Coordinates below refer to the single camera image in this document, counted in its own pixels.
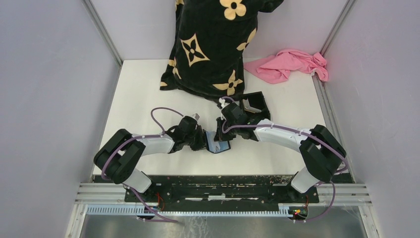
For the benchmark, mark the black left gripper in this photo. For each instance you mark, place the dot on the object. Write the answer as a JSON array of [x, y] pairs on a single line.
[[200, 145]]

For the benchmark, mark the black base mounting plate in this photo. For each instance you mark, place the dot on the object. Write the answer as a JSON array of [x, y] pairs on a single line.
[[224, 193]]

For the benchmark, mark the white slotted cable duct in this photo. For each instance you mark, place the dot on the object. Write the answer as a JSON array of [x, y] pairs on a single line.
[[140, 210]]

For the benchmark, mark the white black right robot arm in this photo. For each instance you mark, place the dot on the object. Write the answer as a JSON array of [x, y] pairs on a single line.
[[322, 154]]

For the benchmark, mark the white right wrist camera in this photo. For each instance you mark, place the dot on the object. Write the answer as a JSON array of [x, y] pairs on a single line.
[[222, 104]]

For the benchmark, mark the black plastic bin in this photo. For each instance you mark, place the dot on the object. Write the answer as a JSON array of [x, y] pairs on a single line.
[[256, 100]]

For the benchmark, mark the pink cloth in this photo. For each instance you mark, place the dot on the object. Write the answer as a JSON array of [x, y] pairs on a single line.
[[276, 69]]

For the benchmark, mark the stack of cards in bin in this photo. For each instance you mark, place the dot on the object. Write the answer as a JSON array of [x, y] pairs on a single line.
[[247, 107]]

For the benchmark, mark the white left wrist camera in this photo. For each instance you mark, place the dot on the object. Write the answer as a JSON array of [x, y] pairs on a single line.
[[195, 117]]

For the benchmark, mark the black floral blanket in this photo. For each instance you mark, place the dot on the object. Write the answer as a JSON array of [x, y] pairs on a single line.
[[206, 59]]

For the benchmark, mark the black leather card holder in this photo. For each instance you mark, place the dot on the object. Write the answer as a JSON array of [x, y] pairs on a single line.
[[214, 146]]

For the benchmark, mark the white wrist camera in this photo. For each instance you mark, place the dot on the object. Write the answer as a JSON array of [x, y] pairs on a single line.
[[195, 117], [222, 104]]

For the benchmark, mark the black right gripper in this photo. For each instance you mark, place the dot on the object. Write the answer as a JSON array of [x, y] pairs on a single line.
[[220, 136]]

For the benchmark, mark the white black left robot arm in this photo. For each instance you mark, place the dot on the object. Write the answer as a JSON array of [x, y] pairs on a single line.
[[119, 157]]

